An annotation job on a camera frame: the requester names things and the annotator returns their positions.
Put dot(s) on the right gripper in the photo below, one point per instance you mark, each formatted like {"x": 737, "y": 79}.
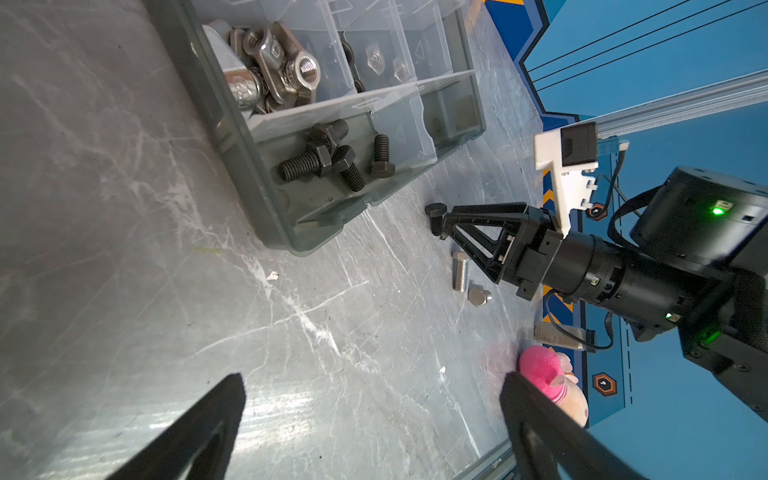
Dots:
{"x": 520, "y": 253}

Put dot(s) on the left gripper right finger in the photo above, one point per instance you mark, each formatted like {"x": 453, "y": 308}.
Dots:
{"x": 547, "y": 442}

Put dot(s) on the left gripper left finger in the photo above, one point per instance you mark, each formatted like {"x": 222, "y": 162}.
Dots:
{"x": 199, "y": 444}

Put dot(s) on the silver hex bolt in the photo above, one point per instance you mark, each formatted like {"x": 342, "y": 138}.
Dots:
{"x": 460, "y": 262}
{"x": 478, "y": 296}

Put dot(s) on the black hex bolt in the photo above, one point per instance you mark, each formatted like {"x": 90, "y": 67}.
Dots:
{"x": 330, "y": 134}
{"x": 343, "y": 163}
{"x": 316, "y": 160}
{"x": 381, "y": 166}
{"x": 435, "y": 213}

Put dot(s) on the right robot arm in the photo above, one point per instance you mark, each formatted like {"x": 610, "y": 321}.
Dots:
{"x": 695, "y": 262}

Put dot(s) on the silver hex bolt upright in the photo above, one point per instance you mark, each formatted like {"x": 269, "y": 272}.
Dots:
{"x": 460, "y": 262}

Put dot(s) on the plush doll toy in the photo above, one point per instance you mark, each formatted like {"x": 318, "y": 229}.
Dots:
{"x": 552, "y": 373}

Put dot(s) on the grey plastic organizer box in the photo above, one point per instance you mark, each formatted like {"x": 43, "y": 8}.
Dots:
{"x": 399, "y": 68}

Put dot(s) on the right aluminium corner post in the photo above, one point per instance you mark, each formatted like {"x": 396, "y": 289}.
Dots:
{"x": 731, "y": 94}

